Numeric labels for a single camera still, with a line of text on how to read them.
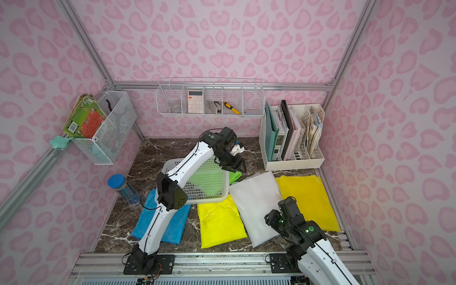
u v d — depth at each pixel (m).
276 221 0.69
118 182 0.77
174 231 0.80
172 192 0.57
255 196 0.90
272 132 0.81
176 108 0.96
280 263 0.72
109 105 0.88
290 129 0.85
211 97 1.01
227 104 0.98
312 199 0.91
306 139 1.02
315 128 0.90
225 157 0.75
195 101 0.95
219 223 0.82
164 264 0.73
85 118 0.72
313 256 0.50
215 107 0.93
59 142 0.63
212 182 0.95
